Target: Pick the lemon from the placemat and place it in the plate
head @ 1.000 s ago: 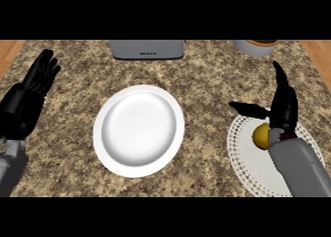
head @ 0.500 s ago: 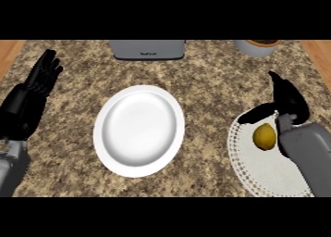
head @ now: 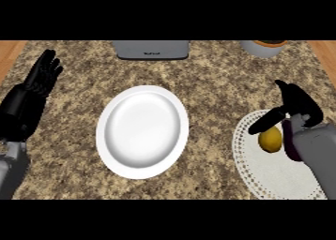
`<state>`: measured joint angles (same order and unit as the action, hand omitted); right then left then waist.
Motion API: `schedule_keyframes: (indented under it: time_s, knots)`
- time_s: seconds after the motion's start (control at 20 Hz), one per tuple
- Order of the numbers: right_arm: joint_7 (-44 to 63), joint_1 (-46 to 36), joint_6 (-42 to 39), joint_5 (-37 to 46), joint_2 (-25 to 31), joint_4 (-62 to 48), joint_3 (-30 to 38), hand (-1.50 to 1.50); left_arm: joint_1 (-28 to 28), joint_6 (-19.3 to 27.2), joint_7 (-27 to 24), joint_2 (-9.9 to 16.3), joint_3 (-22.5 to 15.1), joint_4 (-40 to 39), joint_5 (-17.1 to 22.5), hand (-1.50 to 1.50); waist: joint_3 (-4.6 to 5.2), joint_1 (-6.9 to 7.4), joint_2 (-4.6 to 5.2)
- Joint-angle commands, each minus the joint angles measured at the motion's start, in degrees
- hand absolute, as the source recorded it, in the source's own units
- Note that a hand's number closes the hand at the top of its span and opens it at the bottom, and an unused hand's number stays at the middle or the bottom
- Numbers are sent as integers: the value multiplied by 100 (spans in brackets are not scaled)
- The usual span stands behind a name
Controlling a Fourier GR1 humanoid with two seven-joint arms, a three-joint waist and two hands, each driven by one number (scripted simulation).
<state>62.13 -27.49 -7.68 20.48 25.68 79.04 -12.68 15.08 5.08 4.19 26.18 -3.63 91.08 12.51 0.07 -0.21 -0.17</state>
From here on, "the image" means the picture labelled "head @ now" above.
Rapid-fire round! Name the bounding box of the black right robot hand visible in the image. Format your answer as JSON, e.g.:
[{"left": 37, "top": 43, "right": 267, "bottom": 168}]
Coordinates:
[{"left": 247, "top": 80, "right": 323, "bottom": 136}]

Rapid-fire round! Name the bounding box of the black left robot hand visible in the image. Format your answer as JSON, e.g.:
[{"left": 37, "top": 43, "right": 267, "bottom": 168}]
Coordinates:
[{"left": 0, "top": 49, "right": 65, "bottom": 143}]

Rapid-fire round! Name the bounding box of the yellow lemon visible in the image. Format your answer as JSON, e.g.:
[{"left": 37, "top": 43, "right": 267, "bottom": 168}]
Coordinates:
[{"left": 257, "top": 125, "right": 284, "bottom": 154}]

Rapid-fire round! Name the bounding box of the white lace placemat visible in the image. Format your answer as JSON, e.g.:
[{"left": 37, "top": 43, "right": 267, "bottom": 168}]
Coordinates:
[{"left": 232, "top": 109, "right": 328, "bottom": 201}]

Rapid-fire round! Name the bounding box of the white oval plate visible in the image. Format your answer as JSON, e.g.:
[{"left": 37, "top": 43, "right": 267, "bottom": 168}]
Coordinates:
[{"left": 94, "top": 84, "right": 190, "bottom": 180}]

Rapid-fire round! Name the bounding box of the grey plant pot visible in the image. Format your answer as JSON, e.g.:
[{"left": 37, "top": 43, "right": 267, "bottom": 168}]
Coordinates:
[{"left": 238, "top": 39, "right": 288, "bottom": 59}]

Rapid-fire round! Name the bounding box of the grey appliance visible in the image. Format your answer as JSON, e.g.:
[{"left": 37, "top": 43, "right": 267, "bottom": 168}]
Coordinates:
[{"left": 111, "top": 39, "right": 190, "bottom": 61}]

